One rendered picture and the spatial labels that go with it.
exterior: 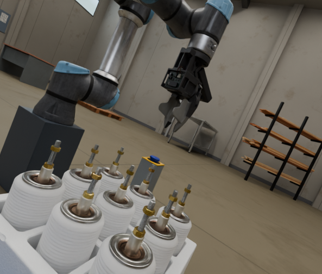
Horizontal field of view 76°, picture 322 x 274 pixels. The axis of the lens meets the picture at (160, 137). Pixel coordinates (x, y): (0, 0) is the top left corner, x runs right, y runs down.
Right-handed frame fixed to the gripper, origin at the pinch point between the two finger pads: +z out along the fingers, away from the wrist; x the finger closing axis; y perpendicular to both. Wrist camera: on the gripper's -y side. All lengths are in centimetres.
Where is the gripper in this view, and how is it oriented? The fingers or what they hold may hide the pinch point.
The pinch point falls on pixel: (172, 126)
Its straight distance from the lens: 58.5
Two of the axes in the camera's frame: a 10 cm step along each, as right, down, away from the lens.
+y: -6.7, -2.5, -7.0
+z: -4.0, 9.1, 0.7
